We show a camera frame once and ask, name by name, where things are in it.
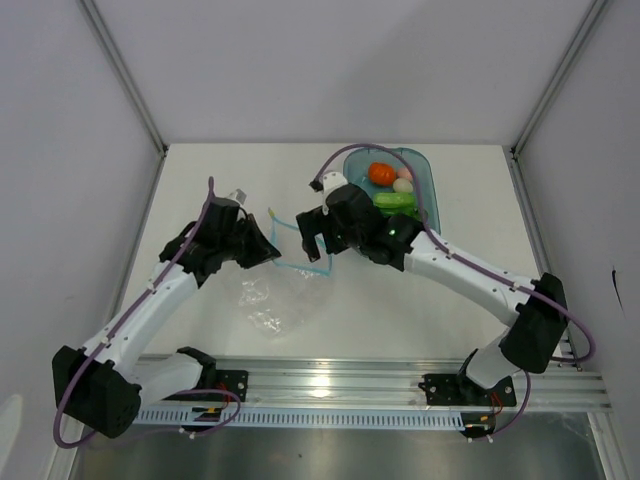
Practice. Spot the white slotted cable duct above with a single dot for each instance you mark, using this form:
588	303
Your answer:
303	418

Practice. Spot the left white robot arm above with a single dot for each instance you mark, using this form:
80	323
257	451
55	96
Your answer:
100	384

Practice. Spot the teal plastic tub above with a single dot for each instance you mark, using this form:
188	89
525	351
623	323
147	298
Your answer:
420	180

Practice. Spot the orange tomato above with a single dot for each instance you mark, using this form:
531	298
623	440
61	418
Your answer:
381	174

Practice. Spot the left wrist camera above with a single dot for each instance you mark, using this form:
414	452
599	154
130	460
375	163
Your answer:
238	196

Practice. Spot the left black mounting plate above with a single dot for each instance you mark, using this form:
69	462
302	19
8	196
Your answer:
235	381

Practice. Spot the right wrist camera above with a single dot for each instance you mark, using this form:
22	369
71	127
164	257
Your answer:
328	182

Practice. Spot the left aluminium frame post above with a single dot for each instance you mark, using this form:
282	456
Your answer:
114	57

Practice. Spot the white egg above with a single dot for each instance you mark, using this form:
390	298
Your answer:
403	186

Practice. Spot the black mounting plate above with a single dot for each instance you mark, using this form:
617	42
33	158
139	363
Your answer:
235	381
442	389

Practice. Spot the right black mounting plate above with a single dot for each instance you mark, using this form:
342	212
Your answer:
442	389

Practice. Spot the green bell pepper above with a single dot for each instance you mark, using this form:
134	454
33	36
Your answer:
410	211

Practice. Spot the right aluminium frame post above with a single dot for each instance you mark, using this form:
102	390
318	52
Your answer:
575	48

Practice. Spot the aluminium frame post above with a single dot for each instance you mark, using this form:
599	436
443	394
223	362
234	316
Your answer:
575	48
114	57

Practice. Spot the green cucumber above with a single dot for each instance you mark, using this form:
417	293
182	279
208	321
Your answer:
394	200

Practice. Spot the clear zip top bag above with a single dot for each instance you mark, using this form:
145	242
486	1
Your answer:
280	295

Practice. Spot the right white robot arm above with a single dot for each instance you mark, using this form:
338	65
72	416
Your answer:
532	311

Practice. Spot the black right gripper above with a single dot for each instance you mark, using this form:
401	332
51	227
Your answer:
313	223

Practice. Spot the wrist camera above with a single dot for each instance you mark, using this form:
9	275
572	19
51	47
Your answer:
328	182
238	196

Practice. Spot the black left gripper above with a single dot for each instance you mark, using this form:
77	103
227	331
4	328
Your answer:
262	249

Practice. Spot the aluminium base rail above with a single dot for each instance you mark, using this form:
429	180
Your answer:
393	384

